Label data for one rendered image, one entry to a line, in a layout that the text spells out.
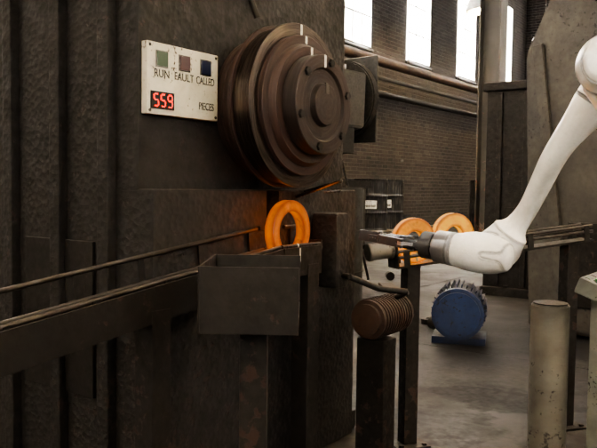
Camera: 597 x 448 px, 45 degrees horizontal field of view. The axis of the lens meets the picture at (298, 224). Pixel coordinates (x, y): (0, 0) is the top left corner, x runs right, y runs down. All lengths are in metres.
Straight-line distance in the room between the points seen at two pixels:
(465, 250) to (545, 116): 2.80
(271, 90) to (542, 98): 2.92
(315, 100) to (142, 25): 0.50
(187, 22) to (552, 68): 3.07
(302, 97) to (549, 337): 1.10
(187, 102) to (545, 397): 1.44
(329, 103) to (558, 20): 2.84
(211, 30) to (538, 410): 1.54
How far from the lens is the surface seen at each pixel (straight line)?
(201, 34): 2.06
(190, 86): 1.98
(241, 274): 1.47
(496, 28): 11.17
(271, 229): 2.07
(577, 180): 4.57
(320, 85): 2.06
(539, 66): 4.74
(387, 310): 2.29
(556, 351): 2.46
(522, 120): 6.19
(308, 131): 2.01
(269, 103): 1.98
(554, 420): 2.51
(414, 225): 2.48
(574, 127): 1.87
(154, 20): 1.94
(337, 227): 2.28
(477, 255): 1.92
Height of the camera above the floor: 0.88
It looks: 3 degrees down
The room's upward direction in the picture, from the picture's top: 1 degrees clockwise
